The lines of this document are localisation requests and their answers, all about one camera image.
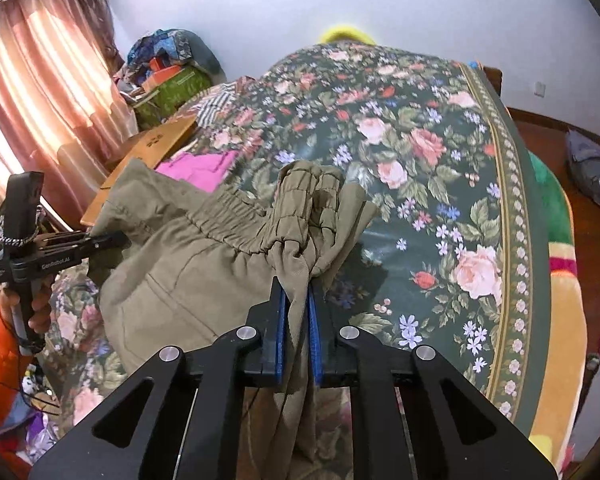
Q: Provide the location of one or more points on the person's left hand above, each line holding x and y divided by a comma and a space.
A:
40, 310

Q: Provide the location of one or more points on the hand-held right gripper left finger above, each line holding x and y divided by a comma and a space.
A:
280, 340

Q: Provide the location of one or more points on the yellow curved foam tube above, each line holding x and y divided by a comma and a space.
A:
347, 31

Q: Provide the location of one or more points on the dark floral bedspread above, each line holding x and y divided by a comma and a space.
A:
405, 160

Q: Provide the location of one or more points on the orange box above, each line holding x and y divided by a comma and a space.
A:
162, 71

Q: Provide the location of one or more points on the bamboo lap table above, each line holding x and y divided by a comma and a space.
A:
145, 160

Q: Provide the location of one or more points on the grey backpack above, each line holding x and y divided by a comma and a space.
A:
595, 165

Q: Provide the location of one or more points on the pink curtain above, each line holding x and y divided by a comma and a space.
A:
35, 90

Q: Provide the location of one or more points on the pile of clothes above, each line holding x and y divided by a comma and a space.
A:
180, 45

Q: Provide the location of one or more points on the pink cloth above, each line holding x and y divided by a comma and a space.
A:
200, 167

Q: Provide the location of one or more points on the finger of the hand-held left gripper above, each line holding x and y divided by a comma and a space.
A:
107, 244

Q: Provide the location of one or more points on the colourful fleece blanket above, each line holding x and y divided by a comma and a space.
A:
562, 270

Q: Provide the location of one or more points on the olive green pants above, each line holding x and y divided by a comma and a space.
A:
190, 280

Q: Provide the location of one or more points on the striped cloth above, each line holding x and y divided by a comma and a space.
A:
220, 100

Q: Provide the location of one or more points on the wooden bed frame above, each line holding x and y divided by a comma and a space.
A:
492, 80

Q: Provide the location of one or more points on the white wall socket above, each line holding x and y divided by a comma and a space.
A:
541, 90

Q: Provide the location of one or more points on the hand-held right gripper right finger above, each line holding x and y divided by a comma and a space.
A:
314, 340

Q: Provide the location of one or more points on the green patterned bag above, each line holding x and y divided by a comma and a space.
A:
175, 92

